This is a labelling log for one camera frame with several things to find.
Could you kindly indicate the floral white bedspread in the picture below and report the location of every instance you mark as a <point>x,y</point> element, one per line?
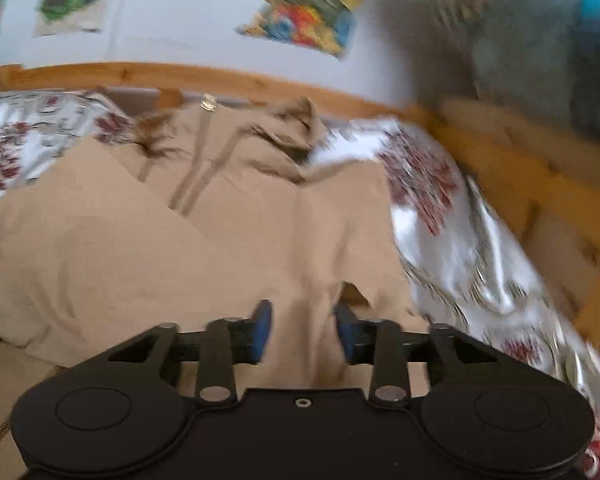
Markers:
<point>450,245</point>

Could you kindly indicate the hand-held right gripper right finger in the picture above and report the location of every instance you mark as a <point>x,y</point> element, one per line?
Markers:
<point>346,336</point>

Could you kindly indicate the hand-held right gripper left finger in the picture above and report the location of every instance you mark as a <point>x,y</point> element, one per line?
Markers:
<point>261,332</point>

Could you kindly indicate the beige hoodie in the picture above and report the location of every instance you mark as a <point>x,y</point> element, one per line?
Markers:
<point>180,260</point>

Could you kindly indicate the colourful landscape wall poster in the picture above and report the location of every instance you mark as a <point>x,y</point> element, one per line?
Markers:
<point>310,5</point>

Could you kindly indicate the wooden bed frame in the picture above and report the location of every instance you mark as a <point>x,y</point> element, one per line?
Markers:
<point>485,160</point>

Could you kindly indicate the grey patterned hanging cloth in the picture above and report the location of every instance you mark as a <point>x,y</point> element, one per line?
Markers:
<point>525,45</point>

